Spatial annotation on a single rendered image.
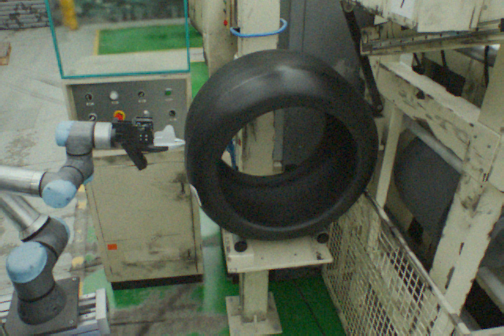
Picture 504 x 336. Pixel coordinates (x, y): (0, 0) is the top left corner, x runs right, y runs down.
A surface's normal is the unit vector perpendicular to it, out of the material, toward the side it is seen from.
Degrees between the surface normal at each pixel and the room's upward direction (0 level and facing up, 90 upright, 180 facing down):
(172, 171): 90
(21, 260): 7
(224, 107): 57
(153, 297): 0
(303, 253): 0
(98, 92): 90
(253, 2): 90
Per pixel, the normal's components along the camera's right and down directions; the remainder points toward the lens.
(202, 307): 0.00, -0.88
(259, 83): -0.12, -0.29
